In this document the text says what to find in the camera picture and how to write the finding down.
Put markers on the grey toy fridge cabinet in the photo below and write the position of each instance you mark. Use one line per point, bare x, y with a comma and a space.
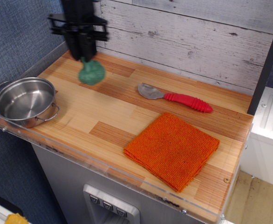
67, 179

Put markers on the yellow object at corner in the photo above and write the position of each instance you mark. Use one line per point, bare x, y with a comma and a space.
16, 219

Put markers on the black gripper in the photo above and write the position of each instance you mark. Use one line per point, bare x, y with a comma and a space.
94, 28

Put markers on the silver dispenser button panel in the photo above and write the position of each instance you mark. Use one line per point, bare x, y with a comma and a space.
104, 208

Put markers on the clear acrylic guard rail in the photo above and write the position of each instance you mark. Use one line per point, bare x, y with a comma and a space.
97, 122

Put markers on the green toy broccoli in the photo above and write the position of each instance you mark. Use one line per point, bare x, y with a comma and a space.
92, 72

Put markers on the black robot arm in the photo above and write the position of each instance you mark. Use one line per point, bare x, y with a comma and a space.
78, 11

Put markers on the white toy sink unit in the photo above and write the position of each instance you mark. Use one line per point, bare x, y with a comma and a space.
257, 156

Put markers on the orange knitted rag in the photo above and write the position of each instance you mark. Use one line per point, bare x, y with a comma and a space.
172, 150

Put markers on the steel pot with handles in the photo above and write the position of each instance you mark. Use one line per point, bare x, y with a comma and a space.
28, 102

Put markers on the right dark grey post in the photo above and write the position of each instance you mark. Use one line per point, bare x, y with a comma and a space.
262, 81

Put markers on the red handled metal spoon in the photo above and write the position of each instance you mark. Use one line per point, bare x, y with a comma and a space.
150, 92

